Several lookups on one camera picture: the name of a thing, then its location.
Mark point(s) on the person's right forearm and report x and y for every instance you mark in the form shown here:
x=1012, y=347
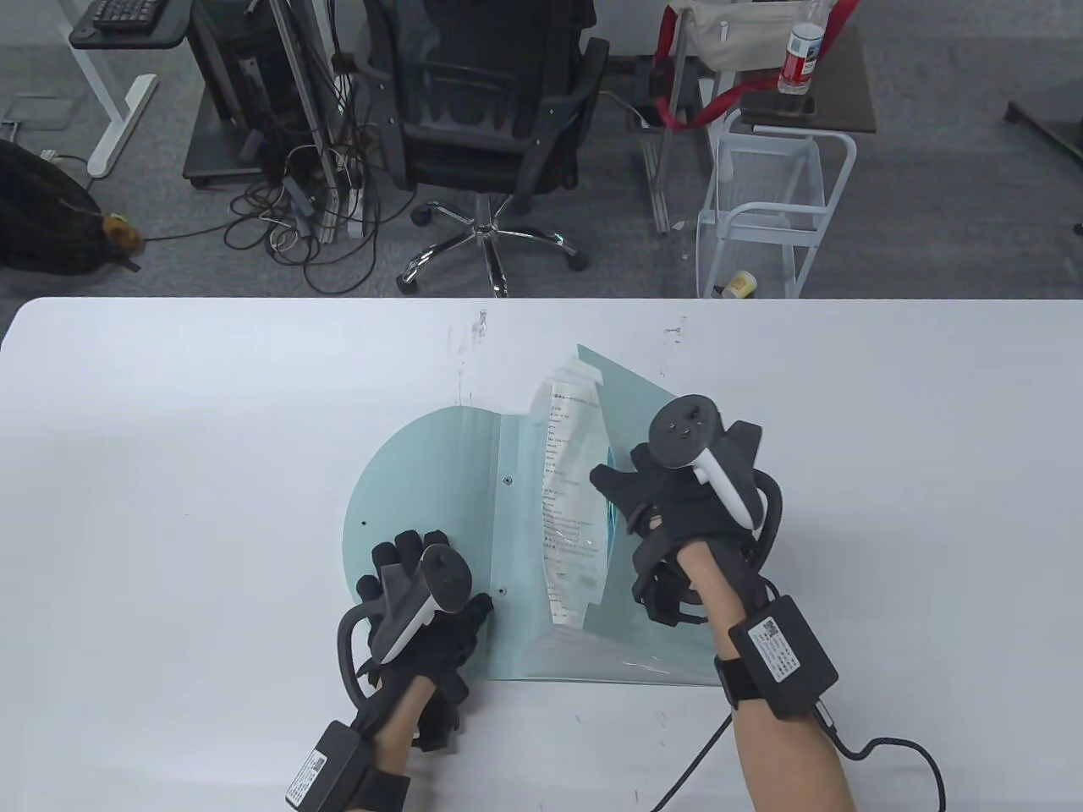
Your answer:
x=787, y=761

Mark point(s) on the white rolling cart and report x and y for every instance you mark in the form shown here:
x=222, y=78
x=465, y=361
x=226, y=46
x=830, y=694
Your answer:
x=770, y=173

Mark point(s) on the printed worksheet document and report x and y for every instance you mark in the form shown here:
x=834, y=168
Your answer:
x=567, y=507

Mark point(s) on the black wrist sensor box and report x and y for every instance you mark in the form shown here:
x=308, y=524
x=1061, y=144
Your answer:
x=783, y=655
x=326, y=765

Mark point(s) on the aluminium frame stand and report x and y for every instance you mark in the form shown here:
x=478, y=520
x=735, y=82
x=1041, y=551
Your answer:
x=338, y=220
x=660, y=194

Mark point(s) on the person's right hand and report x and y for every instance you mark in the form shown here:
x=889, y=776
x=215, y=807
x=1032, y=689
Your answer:
x=668, y=499

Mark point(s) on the brown plush toy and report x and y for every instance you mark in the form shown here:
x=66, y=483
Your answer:
x=123, y=233

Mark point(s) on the black office chair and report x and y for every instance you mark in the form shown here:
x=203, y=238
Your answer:
x=474, y=144

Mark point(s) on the black desk white legs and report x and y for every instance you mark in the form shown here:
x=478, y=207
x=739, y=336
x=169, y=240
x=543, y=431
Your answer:
x=127, y=101

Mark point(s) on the clear water bottle red label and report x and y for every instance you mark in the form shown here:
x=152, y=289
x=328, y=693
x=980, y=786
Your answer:
x=799, y=59

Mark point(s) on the black phone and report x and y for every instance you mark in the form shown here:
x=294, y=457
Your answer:
x=766, y=103

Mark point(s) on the person's left hand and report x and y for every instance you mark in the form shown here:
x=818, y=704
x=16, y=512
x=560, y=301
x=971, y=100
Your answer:
x=402, y=562

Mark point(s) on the black keyboard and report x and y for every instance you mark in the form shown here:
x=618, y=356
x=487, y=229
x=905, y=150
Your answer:
x=123, y=13

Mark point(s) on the beige bag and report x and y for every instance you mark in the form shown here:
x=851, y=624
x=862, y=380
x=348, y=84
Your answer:
x=736, y=38

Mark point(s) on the black and white controller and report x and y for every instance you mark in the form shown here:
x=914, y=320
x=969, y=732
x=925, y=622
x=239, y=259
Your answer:
x=685, y=427
x=444, y=575

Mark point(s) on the black backpack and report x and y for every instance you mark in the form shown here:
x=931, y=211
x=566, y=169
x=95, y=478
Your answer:
x=42, y=216

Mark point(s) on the black stand base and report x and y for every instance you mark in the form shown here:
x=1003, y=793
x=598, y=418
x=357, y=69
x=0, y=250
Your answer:
x=1049, y=127

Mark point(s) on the paper cup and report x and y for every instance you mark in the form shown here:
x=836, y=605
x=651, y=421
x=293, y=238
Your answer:
x=740, y=286

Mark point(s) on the dark brown side table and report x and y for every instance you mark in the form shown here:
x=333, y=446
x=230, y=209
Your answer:
x=846, y=93

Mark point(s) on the black computer tower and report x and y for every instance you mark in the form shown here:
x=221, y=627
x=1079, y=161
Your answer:
x=228, y=76

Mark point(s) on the person's left forearm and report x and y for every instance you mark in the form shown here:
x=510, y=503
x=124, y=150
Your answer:
x=402, y=719

